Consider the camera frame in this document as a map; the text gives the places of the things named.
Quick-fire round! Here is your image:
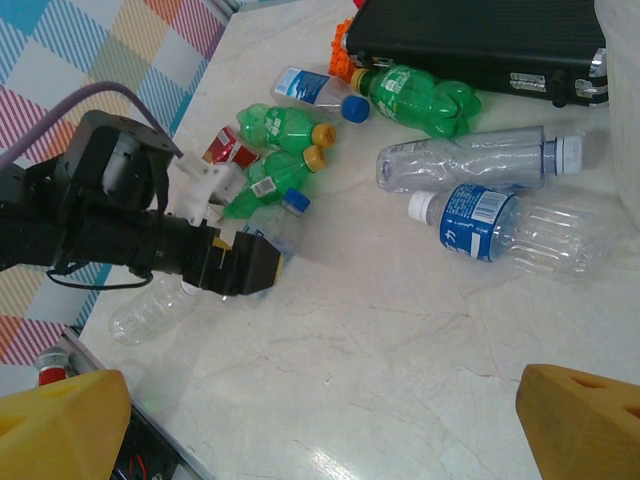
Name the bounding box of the small clear bottle blue cap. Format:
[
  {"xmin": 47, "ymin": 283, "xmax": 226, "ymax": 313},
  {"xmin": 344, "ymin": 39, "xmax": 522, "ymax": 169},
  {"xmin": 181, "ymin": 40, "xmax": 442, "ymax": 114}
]
[{"xmin": 242, "ymin": 187, "xmax": 312, "ymax": 266}]

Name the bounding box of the black hard case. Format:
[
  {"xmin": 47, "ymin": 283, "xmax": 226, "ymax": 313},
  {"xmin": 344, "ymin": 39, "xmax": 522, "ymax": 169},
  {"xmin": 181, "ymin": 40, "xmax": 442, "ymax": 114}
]
[{"xmin": 344, "ymin": 0, "xmax": 612, "ymax": 109}]

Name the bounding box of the red glitter cylinder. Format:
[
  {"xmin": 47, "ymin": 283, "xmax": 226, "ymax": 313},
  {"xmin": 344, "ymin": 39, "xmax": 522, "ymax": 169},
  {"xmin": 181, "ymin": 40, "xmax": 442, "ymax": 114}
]
[{"xmin": 31, "ymin": 348, "xmax": 72, "ymax": 390}]

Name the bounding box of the large green bottle yellow cap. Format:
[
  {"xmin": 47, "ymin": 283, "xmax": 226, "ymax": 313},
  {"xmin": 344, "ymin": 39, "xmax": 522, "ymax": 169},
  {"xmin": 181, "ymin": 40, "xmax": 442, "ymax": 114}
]
[{"xmin": 349, "ymin": 63, "xmax": 484, "ymax": 140}]

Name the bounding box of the clear unlabelled plastic bottle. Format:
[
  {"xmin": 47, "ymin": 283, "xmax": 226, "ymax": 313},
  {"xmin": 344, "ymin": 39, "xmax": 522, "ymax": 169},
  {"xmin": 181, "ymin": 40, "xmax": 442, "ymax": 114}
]
[{"xmin": 108, "ymin": 277, "xmax": 201, "ymax": 347}]

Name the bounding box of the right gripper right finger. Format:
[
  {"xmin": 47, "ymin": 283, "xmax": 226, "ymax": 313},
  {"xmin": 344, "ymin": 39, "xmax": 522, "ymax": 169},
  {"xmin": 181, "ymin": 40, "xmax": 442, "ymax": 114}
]
[{"xmin": 514, "ymin": 363, "xmax": 640, "ymax": 480}]

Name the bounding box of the orange studded toy block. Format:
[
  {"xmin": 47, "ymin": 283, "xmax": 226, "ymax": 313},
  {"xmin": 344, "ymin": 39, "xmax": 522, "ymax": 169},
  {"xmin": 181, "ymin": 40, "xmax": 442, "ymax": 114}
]
[{"xmin": 327, "ymin": 17, "xmax": 359, "ymax": 79}]

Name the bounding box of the clear bottle light-blue label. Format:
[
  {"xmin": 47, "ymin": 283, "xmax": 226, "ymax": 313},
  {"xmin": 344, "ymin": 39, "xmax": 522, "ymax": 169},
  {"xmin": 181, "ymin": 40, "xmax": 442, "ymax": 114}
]
[{"xmin": 270, "ymin": 65, "xmax": 372, "ymax": 125}]

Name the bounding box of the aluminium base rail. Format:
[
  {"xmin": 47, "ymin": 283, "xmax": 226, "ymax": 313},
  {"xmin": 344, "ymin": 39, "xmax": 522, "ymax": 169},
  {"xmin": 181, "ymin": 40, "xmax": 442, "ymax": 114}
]
[{"xmin": 58, "ymin": 324, "xmax": 214, "ymax": 480}]

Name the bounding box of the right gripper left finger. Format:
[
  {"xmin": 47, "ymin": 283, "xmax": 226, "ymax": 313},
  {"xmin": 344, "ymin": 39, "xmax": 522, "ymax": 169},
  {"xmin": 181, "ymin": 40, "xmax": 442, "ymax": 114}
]
[{"xmin": 0, "ymin": 368, "xmax": 132, "ymax": 480}]

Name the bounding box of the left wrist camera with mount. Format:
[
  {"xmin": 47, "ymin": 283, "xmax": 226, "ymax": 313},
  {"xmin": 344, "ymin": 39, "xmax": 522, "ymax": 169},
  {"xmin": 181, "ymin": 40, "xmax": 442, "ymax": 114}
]
[{"xmin": 172, "ymin": 151, "xmax": 246, "ymax": 227}]

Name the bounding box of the left gripper thin black cable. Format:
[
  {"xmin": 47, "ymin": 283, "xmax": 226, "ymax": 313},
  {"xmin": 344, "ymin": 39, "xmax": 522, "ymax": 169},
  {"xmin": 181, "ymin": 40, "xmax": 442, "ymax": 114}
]
[{"xmin": 45, "ymin": 267, "xmax": 154, "ymax": 292}]

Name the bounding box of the clear bottle translucent cap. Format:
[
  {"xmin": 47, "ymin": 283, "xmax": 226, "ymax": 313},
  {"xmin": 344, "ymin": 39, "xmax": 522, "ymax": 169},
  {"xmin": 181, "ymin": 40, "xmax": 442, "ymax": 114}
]
[{"xmin": 374, "ymin": 124, "xmax": 585, "ymax": 195}]

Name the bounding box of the round white bin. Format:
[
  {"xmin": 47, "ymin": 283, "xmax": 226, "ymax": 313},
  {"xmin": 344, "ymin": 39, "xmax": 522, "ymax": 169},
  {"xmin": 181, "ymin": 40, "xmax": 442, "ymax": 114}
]
[{"xmin": 593, "ymin": 0, "xmax": 640, "ymax": 214}]

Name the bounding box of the Pocari Sweat bottle white cap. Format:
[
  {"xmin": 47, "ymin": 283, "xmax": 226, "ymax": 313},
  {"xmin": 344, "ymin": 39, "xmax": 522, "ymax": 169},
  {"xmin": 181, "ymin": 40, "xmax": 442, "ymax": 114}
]
[{"xmin": 407, "ymin": 182, "xmax": 611, "ymax": 277}]

